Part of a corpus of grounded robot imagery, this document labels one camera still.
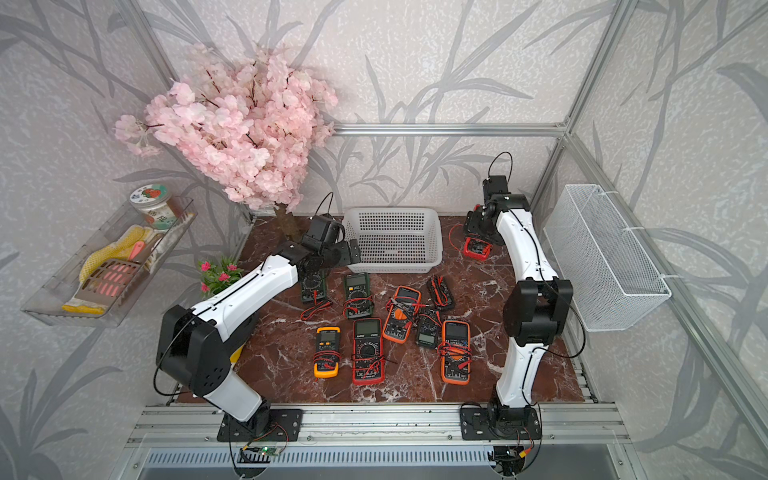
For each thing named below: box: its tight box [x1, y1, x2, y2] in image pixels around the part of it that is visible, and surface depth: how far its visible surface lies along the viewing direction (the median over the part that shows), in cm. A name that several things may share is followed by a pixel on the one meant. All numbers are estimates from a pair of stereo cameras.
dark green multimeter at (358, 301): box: [342, 273, 374, 318], surface depth 96 cm
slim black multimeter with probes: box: [427, 274, 455, 311], surface depth 97 cm
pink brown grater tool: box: [76, 241, 145, 303], surface depth 62 cm
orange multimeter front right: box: [441, 320, 471, 385], surface depth 84 cm
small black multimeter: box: [416, 315, 442, 348], surface depth 88 cm
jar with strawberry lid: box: [129, 183, 178, 230], surface depth 72 cm
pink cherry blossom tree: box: [114, 45, 339, 241], surface depth 71 cm
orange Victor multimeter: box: [382, 286, 422, 344], surface depth 90 cm
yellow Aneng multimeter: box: [313, 326, 342, 378], surface depth 84 cm
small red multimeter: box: [464, 237, 492, 261], surface depth 87 cm
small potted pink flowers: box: [198, 254, 244, 298], surface depth 88 cm
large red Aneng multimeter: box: [351, 318, 385, 385], surface depth 84 cm
